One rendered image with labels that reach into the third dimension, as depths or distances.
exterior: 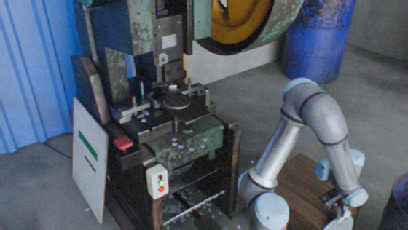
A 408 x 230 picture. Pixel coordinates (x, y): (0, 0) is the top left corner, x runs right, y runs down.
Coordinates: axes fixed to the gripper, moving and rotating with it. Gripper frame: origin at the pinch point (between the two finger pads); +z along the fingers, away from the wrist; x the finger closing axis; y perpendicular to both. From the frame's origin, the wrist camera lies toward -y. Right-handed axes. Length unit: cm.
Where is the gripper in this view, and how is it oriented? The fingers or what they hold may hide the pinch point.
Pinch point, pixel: (333, 215)
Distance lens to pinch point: 175.4
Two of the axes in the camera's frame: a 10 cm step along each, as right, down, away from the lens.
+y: 9.6, -1.4, 2.3
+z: 0.0, 8.5, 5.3
